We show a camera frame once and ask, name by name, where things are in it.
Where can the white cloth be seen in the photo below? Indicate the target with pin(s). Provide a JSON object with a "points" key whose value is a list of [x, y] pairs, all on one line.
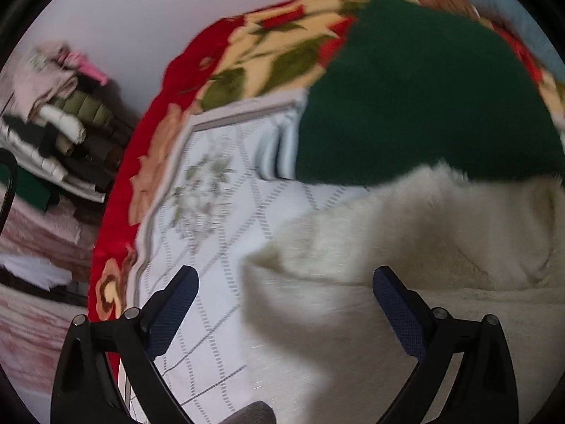
{"points": [[31, 269]]}

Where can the pink fluffy rug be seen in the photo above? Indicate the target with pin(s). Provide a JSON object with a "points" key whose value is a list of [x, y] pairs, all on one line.
{"points": [[35, 340]]}

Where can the white fluffy sweater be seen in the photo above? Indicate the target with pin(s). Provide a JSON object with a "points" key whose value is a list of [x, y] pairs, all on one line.
{"points": [[441, 238]]}

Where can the red floral blanket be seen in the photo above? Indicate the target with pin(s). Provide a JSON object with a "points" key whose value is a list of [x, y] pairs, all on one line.
{"points": [[185, 79]]}

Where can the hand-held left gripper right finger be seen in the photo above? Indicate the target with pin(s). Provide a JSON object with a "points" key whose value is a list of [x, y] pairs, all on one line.
{"points": [[397, 313]]}

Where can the light blue quilt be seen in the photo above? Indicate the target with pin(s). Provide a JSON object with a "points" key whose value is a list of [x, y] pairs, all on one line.
{"points": [[516, 9]]}

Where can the white diamond-patterned mat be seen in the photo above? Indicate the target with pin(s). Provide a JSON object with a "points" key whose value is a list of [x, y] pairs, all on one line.
{"points": [[212, 238]]}

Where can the pile of clothes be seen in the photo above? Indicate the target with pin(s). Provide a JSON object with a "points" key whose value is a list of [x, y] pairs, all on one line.
{"points": [[66, 110]]}

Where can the grey fuzzy object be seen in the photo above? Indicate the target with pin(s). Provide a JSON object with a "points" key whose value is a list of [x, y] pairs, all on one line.
{"points": [[251, 413]]}

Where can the dark green sweater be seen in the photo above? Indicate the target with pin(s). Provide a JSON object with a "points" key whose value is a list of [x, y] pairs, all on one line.
{"points": [[419, 97]]}

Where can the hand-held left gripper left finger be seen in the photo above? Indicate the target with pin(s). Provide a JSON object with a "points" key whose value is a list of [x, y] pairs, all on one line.
{"points": [[174, 309]]}

